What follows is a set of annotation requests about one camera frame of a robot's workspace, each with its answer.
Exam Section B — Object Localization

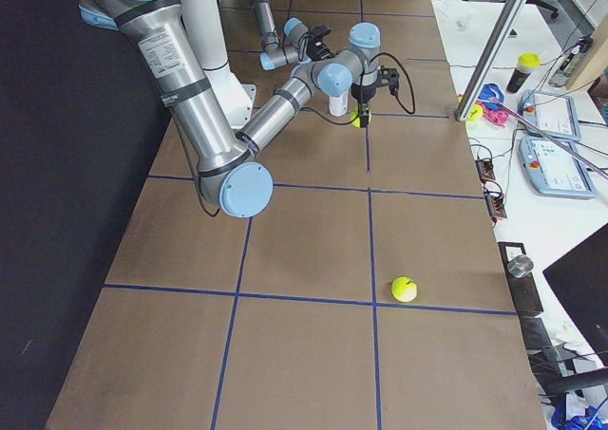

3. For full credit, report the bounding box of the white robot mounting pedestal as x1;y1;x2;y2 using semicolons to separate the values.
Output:
181;0;253;129

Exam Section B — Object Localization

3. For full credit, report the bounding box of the yellow ball among toys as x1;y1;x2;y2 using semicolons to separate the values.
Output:
467;103;484;122

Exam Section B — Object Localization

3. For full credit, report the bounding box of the yellow tennis ball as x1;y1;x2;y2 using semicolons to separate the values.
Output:
351;108;361;128
390;276;418;303

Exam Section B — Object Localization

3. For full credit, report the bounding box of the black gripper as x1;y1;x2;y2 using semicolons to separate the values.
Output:
306;26;335;62
351;71;378;127

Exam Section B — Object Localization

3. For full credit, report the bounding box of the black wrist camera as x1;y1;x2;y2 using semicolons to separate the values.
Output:
377;65;400;98

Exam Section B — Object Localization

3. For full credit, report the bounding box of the silver metal knob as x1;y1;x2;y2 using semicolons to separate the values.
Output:
506;254;534;278

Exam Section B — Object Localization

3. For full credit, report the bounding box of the dark bottle yellow lid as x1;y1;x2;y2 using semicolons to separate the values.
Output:
505;52;541;94

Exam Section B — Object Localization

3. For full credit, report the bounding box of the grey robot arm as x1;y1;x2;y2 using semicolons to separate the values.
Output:
80;0;381;217
249;0;335;70

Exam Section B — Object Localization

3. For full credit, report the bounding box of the blue teach pendant far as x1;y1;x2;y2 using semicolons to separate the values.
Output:
519;89;581;141

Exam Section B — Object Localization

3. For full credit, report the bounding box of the blue teach pendant near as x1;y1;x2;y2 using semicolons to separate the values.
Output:
519;136;597;199

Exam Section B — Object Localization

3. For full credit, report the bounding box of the black monitor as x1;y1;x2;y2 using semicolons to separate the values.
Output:
543;225;608;365

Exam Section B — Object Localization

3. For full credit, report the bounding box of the pink and blue toy pile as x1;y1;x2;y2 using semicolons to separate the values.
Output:
477;83;509;127

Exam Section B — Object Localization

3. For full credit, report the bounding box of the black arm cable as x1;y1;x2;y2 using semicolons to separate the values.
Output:
182;52;417;217

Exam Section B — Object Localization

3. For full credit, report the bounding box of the orange black connector board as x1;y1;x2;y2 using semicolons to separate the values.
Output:
475;158;507;224

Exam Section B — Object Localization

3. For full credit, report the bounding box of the white tennis ball can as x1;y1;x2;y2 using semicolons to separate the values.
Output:
328;91;349;117

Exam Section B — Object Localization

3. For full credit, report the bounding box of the blue teach pendant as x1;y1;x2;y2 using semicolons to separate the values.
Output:
519;136;597;199
519;89;581;141

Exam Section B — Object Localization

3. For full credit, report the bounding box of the aluminium frame post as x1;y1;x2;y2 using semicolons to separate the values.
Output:
454;0;526;122

